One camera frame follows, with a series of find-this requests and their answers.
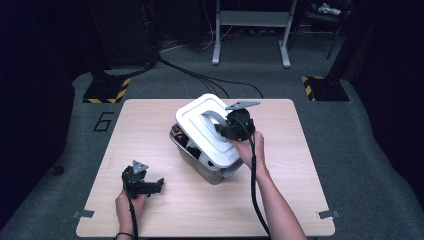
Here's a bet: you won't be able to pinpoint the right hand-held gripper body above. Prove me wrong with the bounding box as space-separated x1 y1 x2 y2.
222 100 261 141

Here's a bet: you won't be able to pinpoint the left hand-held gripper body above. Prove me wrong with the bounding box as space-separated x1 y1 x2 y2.
121 159 150 200

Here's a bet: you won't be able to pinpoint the white lidded plastic box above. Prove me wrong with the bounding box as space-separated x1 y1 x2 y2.
175 93 245 179

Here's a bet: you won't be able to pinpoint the grey plastic storage box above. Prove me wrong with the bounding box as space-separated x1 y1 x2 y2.
169 123 234 186

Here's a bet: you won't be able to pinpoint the person's right hand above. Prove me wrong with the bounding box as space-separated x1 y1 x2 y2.
229 130 268 179

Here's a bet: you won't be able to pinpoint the person's left hand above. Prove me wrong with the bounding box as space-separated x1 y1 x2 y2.
114 190 148 235

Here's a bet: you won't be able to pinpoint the grey tape piece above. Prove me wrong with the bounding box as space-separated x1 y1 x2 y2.
316 209 341 220
72 209 96 219

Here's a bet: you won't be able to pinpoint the black striped stand base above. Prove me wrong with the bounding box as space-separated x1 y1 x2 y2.
82 77 132 104
301 75 350 102

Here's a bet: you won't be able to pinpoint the white metal stand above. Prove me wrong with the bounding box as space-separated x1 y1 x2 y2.
211 0 298 69

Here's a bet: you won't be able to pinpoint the dark equipment cabinet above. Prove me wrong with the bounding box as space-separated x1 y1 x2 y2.
84 0 159 69

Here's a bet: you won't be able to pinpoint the dark chair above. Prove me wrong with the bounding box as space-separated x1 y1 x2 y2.
299 0 354 61

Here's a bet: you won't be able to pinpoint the white cloth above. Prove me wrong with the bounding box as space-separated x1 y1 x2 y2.
316 2 343 16

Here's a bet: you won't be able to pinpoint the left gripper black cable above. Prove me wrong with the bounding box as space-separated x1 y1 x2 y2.
123 186 140 240

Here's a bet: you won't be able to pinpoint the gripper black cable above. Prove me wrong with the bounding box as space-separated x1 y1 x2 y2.
233 116 272 238
123 186 140 240

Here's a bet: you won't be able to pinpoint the black floor cables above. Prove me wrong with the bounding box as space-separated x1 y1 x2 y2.
159 56 264 100

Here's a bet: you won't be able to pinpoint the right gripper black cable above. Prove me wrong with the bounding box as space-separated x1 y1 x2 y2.
233 116 272 238

